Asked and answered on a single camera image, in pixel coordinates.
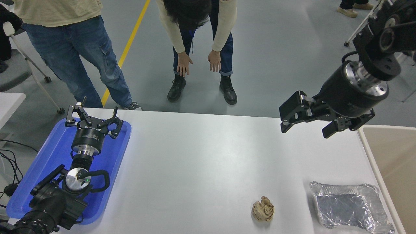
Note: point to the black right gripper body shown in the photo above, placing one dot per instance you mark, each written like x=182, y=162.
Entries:
x=341, y=94

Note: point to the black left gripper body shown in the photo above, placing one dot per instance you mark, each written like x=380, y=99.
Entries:
x=89, y=137

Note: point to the foil plate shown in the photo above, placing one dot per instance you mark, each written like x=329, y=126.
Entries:
x=347, y=208

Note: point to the person's left forearm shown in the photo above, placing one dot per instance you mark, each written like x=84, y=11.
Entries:
x=224, y=26

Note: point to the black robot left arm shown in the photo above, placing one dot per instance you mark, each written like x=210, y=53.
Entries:
x=52, y=204

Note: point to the person's right forearm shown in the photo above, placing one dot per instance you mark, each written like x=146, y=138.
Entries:
x=172, y=32

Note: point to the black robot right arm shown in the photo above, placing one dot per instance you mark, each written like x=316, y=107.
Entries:
x=373, y=42

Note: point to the person's right hand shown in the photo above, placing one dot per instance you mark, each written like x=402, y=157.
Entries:
x=184, y=63

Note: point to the person's left hand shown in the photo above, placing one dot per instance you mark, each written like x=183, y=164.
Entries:
x=214, y=60

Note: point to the blue plastic tray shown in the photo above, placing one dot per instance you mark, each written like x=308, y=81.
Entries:
x=52, y=152

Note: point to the person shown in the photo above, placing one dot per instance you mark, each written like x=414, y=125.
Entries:
x=6, y=35
x=351, y=6
x=188, y=13
x=71, y=48

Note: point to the large pale bin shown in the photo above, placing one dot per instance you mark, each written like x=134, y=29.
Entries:
x=396, y=156

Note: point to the small white table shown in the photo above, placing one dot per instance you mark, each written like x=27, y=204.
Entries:
x=9, y=104

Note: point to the grey wheeled chair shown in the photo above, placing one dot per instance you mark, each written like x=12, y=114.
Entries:
x=16, y=73

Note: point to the crumpled tan paper ball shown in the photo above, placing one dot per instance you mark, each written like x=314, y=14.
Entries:
x=263, y=209

